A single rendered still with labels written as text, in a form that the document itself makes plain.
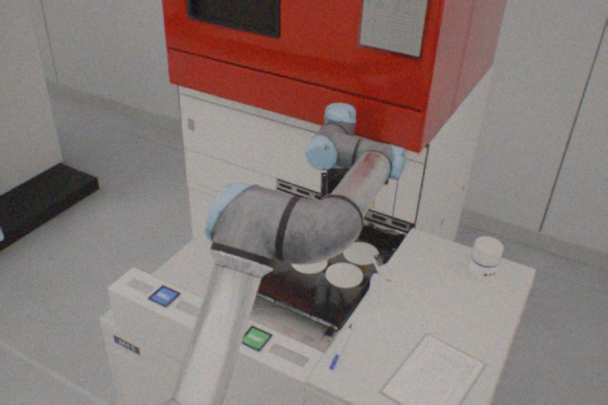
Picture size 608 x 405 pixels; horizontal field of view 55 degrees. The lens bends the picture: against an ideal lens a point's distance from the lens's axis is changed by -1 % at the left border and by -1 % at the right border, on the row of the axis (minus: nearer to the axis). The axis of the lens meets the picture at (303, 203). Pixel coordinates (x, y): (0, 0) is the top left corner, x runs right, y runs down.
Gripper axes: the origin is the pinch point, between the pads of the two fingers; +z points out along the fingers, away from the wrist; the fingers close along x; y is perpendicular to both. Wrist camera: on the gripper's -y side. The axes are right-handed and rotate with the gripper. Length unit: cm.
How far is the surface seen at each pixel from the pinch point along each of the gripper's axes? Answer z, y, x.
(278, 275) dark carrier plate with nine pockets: 9.4, -8.0, 14.3
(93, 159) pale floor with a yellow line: 100, 202, 136
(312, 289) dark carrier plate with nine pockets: 9.4, -13.4, 5.5
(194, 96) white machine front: -18, 44, 42
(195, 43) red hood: -38, 37, 39
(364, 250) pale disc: 9.4, 3.0, -9.8
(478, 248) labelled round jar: -6.5, -15.1, -34.7
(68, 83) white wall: 88, 294, 179
